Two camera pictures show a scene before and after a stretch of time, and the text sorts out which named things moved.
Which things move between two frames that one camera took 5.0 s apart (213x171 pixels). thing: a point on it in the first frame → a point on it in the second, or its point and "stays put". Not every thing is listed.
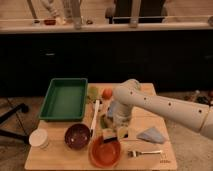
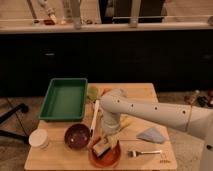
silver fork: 134,153 stays put
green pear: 92,93 stays put
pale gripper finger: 108,133 → 100,146
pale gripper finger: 121,132 → 113,141
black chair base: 23,107 stays put
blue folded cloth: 152,134 stays put
